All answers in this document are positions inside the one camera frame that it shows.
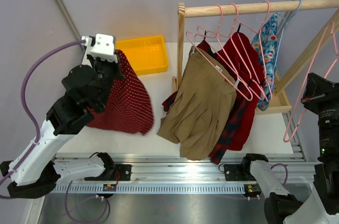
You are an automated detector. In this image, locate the red plaid skirt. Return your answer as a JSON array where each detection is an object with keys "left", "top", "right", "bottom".
[{"left": 162, "top": 40, "right": 248, "bottom": 165}]

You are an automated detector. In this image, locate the pink hanger of red skirt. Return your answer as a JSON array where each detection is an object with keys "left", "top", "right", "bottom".
[{"left": 231, "top": 1, "right": 276, "bottom": 103}]

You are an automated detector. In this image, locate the pink hanger holding tan skirt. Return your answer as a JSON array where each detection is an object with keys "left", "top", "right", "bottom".
[{"left": 185, "top": 4, "right": 254, "bottom": 101}]

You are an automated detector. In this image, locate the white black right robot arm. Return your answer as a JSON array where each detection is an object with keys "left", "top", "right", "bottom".
[{"left": 240, "top": 73, "right": 338, "bottom": 223}]

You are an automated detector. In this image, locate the dark red polka-dot skirt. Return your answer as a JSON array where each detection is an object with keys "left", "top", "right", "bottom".
[{"left": 87, "top": 50, "right": 154, "bottom": 135}]

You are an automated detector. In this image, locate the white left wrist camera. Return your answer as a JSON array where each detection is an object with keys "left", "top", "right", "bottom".
[{"left": 81, "top": 33, "right": 118, "bottom": 63}]

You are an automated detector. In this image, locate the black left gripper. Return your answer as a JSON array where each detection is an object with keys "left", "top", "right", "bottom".
[{"left": 87, "top": 50, "right": 126, "bottom": 110}]

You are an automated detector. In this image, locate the yellow plastic tray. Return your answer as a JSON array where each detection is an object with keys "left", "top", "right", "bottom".
[{"left": 116, "top": 35, "right": 168, "bottom": 76}]

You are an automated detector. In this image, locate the plain red skirt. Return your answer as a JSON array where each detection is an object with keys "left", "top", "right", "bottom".
[{"left": 217, "top": 32, "right": 263, "bottom": 151}]

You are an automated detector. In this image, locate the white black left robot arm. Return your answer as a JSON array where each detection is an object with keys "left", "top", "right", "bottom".
[{"left": 1, "top": 55, "right": 124, "bottom": 199}]

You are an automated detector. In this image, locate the blue floral skirt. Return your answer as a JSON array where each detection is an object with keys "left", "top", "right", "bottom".
[{"left": 251, "top": 13, "right": 278, "bottom": 111}]

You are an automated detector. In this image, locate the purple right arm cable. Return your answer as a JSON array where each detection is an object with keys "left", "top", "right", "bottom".
[{"left": 270, "top": 163, "right": 290, "bottom": 190}]

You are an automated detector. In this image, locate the light blue wire hanger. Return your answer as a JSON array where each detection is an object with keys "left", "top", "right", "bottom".
[{"left": 270, "top": 0, "right": 302, "bottom": 92}]

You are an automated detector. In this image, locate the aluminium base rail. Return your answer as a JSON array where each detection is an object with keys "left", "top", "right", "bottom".
[{"left": 50, "top": 152, "right": 318, "bottom": 195}]

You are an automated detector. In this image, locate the pink hanger of plaid skirt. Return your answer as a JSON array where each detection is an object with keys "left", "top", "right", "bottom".
[{"left": 197, "top": 3, "right": 262, "bottom": 100}]

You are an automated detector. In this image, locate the tan pleated skirt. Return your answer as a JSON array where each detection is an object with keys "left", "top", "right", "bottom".
[{"left": 157, "top": 49, "right": 237, "bottom": 160}]

